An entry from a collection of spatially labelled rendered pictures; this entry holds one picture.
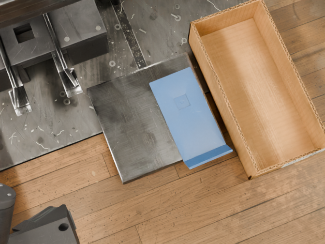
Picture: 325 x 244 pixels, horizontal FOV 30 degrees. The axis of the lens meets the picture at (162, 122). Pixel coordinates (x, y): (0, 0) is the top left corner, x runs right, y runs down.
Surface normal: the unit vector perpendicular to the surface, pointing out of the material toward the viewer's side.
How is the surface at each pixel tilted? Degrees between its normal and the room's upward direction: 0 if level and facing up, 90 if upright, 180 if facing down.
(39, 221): 60
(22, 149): 0
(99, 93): 0
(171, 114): 0
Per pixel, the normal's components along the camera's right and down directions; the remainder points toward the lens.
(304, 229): 0.02, -0.25
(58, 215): -0.29, -0.92
